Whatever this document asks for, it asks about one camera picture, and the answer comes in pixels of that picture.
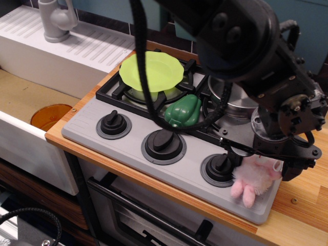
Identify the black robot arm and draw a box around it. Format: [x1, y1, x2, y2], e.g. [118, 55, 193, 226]
[160, 1, 327, 181]

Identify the grey toy stove top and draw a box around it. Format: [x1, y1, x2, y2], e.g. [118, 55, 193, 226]
[60, 51, 282, 226]

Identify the toy oven door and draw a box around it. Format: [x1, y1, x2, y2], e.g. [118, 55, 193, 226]
[87, 173, 260, 245]

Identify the white toy sink unit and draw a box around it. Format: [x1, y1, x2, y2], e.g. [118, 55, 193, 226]
[1, 5, 134, 195]

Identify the black middle stove knob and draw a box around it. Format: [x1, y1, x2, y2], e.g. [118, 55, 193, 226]
[141, 129, 187, 166]

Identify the green toy bell pepper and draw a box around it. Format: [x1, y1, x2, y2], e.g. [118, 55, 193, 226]
[165, 94, 201, 127]

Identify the black braided cable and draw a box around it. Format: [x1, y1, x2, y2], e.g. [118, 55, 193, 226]
[0, 207, 63, 246]

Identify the black stove grate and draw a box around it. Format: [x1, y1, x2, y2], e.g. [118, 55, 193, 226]
[96, 59, 208, 130]

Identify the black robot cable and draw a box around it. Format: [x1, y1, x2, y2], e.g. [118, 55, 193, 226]
[129, 0, 233, 131]

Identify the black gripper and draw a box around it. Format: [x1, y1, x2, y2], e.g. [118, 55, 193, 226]
[219, 128, 322, 181]

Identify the pink stuffed rabbit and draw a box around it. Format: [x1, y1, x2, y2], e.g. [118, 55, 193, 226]
[230, 155, 283, 208]

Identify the stainless steel pot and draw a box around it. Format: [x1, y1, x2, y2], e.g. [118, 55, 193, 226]
[208, 76, 258, 119]

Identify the black right stove knob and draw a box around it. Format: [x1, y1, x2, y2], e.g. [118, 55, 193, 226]
[200, 154, 234, 188]

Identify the grey toy faucet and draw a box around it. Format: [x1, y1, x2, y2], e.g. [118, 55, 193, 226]
[38, 0, 78, 43]

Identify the light green plastic plate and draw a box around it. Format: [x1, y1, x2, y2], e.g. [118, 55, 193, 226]
[119, 51, 184, 93]

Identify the black stove knob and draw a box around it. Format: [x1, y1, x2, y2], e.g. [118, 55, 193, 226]
[141, 129, 187, 166]
[96, 110, 132, 140]
[200, 154, 234, 188]

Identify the black left stove knob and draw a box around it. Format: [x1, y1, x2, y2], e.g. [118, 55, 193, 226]
[96, 110, 132, 140]

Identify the orange plastic bowl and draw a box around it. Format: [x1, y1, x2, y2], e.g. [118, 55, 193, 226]
[30, 104, 72, 131]

